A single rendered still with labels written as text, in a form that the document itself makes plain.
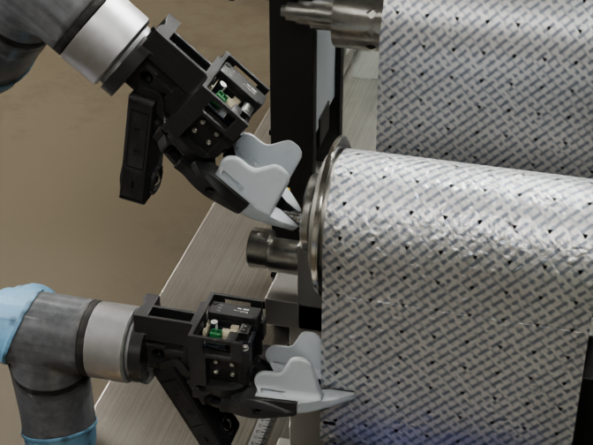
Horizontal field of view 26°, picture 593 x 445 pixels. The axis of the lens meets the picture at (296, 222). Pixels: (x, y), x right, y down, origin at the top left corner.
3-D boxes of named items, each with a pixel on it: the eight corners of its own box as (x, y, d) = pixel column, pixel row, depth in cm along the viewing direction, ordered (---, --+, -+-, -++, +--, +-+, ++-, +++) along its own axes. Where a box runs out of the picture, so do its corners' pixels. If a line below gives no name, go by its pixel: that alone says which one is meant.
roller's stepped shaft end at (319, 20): (285, 18, 138) (285, -10, 136) (340, 24, 137) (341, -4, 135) (278, 30, 135) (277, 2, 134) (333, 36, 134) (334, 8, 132)
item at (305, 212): (320, 162, 120) (301, 185, 113) (341, 164, 120) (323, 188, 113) (315, 237, 123) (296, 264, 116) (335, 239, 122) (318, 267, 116)
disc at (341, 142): (345, 243, 128) (349, 109, 120) (349, 244, 128) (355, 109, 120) (309, 327, 115) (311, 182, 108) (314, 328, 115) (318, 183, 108)
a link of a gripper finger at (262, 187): (320, 214, 111) (242, 140, 110) (278, 251, 114) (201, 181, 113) (330, 197, 113) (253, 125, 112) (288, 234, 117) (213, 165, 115)
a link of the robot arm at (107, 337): (86, 393, 124) (116, 342, 130) (131, 401, 123) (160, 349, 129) (79, 331, 120) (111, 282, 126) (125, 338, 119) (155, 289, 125)
